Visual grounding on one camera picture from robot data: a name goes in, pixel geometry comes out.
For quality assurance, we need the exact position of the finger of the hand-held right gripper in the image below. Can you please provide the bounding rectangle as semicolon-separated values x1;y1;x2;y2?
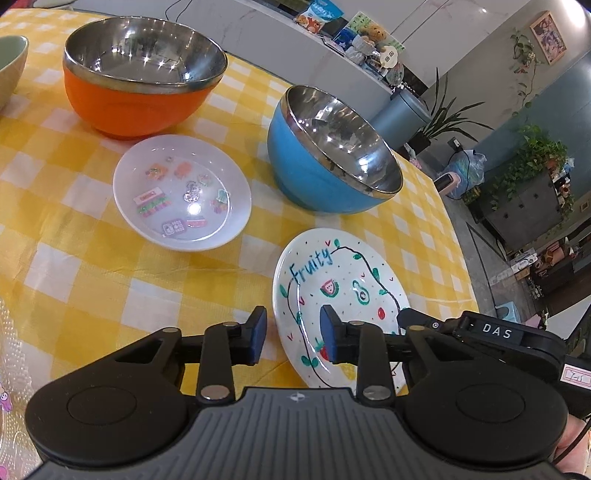
397;308;462;336

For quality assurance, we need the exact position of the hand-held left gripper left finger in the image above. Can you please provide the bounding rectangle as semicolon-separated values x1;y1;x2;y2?
109;305;269;403

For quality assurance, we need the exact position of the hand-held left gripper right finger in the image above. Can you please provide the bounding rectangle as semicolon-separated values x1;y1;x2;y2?
320;305;465;403

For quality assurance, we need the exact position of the white fruit print plate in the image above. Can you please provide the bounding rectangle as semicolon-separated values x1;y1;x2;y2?
272;227;411;389

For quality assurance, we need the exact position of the blue steel bowl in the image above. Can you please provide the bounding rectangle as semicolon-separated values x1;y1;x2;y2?
267;85;403;214

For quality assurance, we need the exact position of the white plate with stickers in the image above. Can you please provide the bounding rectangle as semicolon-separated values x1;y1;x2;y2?
113;134;252;252

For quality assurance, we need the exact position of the orange steel bowl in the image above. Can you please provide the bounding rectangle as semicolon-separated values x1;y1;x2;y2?
63;17;228;139

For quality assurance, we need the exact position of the person's right hand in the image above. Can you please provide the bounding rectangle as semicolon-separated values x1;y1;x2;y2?
566;413;591;468

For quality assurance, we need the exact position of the dark grey cabinet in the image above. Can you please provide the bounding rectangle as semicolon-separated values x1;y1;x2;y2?
468;173;566;252

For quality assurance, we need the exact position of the pink space heater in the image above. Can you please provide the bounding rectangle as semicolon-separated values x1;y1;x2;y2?
434;172;460;199

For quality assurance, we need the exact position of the blue plastic bag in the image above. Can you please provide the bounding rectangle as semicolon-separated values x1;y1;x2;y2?
445;148;488;199

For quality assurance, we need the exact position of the green pothos plant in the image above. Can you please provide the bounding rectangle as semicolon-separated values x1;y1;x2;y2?
489;124;575;217

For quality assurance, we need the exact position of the grey-blue trash bin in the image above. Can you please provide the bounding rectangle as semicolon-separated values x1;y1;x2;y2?
369;88;432;151

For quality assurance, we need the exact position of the yellow checkered tablecloth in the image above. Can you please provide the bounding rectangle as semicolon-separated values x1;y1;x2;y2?
0;7;481;462

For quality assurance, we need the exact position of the tall potted plant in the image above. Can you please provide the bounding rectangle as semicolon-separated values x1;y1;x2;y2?
406;67;483;155

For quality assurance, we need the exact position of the clear patterned table mat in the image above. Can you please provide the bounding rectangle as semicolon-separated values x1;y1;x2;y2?
0;298;51;467

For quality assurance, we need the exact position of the round wooden sign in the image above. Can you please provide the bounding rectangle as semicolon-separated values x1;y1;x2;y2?
379;44;402;70

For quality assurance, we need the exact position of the hanging vine plant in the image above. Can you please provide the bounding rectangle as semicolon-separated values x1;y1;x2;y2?
510;28;541;109

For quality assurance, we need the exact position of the brown teddy bear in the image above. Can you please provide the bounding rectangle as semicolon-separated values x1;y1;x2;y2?
358;24;389;49

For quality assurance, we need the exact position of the green picture board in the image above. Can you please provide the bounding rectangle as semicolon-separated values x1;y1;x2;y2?
344;11;384;42

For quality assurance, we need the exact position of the blue snack bag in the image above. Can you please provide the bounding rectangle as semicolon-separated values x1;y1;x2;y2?
294;0;345;33

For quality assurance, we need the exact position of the green ceramic bowl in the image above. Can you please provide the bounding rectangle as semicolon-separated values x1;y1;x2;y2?
0;36;29;112

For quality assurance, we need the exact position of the framed wall picture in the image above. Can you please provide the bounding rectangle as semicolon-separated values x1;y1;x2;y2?
529;11;568;65

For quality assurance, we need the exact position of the black cable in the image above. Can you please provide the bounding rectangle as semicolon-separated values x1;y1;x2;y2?
166;0;195;21

